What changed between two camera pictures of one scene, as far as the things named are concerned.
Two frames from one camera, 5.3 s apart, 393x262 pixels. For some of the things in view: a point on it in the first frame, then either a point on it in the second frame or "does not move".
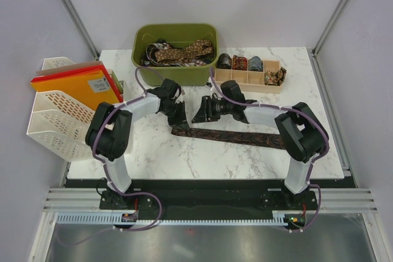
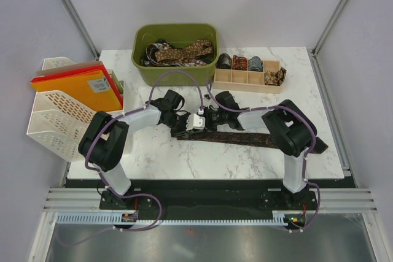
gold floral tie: x=275 y=78 does not move
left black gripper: x=182 y=118 to x=182 y=134
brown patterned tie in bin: x=194 y=49 does not move
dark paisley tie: x=255 y=138 does not move
